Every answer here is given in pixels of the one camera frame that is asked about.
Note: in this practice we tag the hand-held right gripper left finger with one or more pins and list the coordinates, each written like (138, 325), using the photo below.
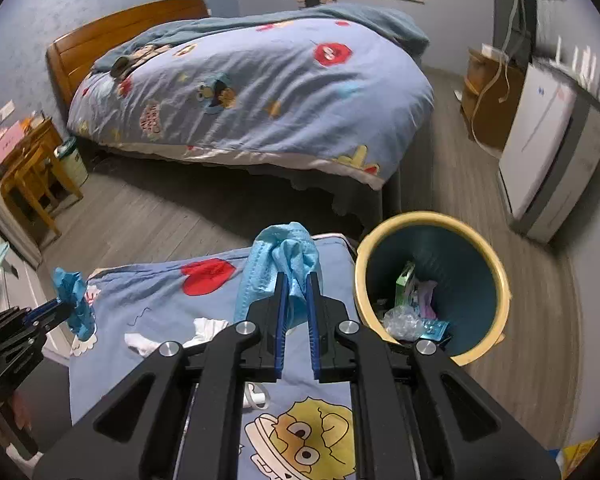
(280, 330)

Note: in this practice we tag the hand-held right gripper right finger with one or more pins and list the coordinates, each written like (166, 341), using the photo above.
(314, 330)

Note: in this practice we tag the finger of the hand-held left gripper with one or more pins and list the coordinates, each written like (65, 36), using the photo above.
(52, 322)
(42, 310)

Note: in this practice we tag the blue rubber glove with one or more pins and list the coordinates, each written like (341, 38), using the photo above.
(77, 305)

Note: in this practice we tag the blue face mask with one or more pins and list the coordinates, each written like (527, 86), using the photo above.
(265, 270)

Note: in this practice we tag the clear plastic bag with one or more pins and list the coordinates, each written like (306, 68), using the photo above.
(402, 322)

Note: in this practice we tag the green white cardboard box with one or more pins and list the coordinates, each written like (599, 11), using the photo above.
(406, 280)

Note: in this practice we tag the purple tissue packet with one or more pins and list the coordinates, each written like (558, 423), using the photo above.
(425, 295)

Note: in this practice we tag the teal foil wrapper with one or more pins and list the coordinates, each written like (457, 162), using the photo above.
(432, 330)

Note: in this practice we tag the yellow rimmed teal bin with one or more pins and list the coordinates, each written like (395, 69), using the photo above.
(460, 270)

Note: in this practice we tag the white low cabinet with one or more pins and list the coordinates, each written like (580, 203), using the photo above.
(25, 280)

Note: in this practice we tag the white crumpled tissue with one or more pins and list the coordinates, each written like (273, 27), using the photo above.
(142, 344)

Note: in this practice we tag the blue cartoon printed cloth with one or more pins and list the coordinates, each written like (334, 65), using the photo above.
(155, 305)

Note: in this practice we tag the wooden nightstand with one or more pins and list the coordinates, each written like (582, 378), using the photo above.
(30, 170)

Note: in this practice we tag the dark bed base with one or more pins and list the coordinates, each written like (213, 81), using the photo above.
(330, 190)

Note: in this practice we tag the small white bucket green lid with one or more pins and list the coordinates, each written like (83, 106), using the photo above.
(75, 165)

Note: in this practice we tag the pink box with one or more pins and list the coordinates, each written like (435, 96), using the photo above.
(5, 145)

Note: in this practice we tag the bed with cartoon duvet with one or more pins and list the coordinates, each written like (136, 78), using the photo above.
(280, 90)

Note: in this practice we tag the wooden headboard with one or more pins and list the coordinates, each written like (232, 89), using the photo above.
(80, 55)

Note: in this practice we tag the yellow blue box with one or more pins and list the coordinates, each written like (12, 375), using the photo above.
(580, 452)

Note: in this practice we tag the white air purifier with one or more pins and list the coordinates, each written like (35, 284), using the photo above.
(535, 130)

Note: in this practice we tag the wooden cabinet with monitor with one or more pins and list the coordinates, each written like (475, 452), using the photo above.
(505, 60)

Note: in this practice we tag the black monitor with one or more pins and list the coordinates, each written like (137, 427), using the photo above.
(510, 20)

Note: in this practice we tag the white router with antennas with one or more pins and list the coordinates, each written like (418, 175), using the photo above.
(587, 62)

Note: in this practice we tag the white wall switch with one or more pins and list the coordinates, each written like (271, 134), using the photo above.
(5, 111)

